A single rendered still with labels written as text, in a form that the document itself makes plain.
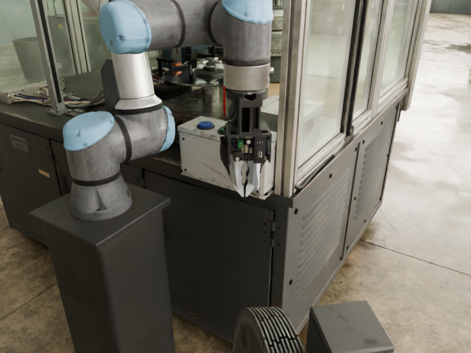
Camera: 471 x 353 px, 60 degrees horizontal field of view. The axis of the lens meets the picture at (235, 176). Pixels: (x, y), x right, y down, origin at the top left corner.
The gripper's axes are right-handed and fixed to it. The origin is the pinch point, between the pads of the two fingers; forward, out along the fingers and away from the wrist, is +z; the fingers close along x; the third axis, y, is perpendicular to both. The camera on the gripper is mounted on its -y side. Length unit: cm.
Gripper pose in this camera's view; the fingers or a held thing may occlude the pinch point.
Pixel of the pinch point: (244, 188)
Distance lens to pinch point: 78.9
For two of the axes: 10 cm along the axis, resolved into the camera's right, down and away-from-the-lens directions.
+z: 0.0, 8.9, 4.5
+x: 9.9, -0.5, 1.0
